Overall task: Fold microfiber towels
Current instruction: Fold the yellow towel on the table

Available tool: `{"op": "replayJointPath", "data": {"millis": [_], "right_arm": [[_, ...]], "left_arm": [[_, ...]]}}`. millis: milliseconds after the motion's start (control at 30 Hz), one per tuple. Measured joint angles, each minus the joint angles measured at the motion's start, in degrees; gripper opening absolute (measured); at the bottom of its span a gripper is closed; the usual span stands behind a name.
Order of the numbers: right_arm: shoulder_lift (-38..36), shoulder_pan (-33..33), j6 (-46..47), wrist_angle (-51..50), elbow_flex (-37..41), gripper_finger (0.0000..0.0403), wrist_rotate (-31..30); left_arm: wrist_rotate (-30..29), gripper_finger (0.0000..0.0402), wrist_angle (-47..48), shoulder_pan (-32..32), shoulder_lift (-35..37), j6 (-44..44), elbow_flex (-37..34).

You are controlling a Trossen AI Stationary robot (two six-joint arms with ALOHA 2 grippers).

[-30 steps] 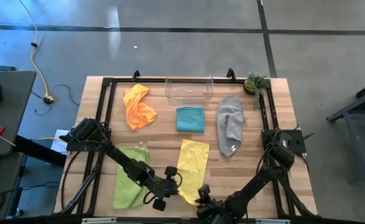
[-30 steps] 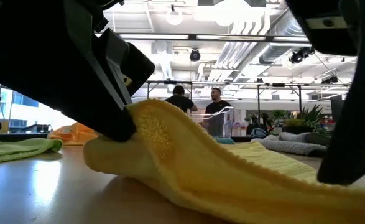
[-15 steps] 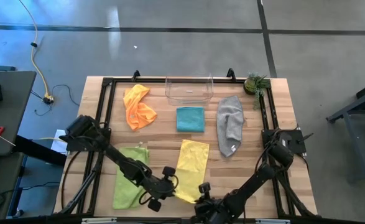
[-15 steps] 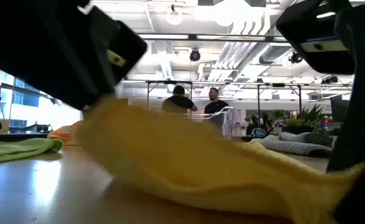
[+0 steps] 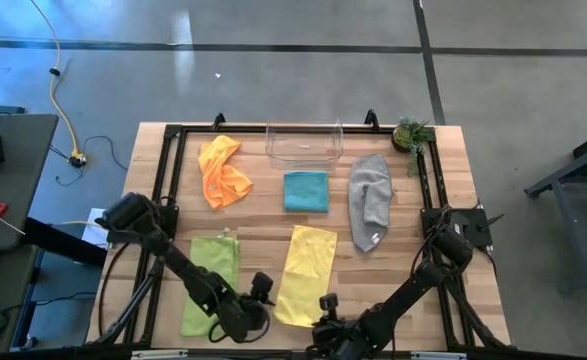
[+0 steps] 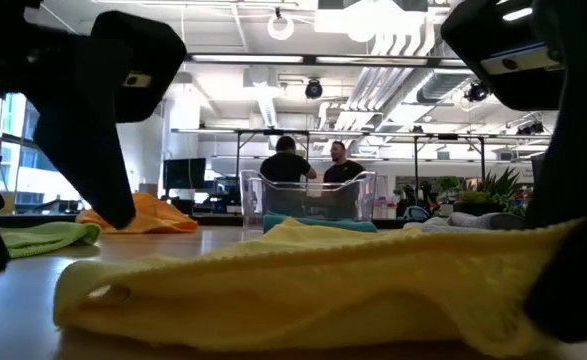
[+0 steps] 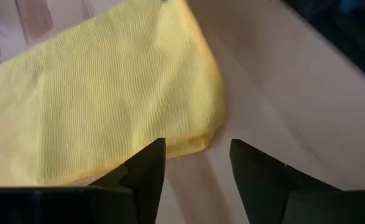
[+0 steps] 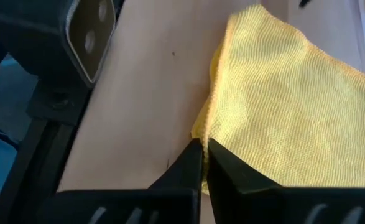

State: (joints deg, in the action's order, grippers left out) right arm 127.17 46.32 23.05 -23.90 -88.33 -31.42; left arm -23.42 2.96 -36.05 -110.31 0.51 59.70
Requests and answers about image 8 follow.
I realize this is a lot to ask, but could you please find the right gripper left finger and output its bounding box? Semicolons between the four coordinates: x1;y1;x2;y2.
37;138;204;224

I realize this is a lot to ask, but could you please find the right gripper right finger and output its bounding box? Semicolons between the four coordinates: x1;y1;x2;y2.
206;138;365;224

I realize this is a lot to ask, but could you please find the yellow microfiber towel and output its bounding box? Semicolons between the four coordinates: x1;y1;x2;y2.
190;3;365;195

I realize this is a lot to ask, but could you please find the black boxy depth camera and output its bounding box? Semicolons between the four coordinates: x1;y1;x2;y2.
0;0;118;90

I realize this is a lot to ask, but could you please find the black aluminium rail frame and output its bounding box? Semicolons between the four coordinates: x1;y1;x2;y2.
0;40;93;224

